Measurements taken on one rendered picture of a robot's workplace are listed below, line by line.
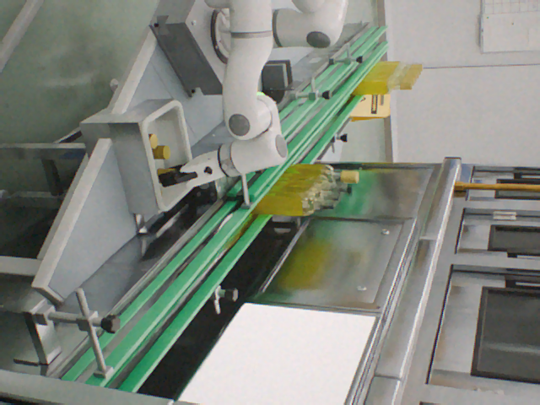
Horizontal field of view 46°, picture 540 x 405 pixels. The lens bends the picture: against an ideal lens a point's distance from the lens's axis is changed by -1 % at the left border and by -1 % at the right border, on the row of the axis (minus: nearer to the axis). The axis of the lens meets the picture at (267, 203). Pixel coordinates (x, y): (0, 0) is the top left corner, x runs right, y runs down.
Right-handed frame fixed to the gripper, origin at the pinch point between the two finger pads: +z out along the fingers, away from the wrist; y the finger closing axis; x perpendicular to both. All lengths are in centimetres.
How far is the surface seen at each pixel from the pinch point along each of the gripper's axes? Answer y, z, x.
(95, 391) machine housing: -72, -29, -7
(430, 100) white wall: 618, 66, -130
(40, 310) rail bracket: -51, -1, -5
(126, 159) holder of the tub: -6.9, 4.6, 7.9
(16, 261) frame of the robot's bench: -29.6, 24.5, -2.2
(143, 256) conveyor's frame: -15.7, 4.5, -12.2
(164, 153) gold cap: 3.1, 1.6, 5.0
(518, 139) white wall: 620, -14, -200
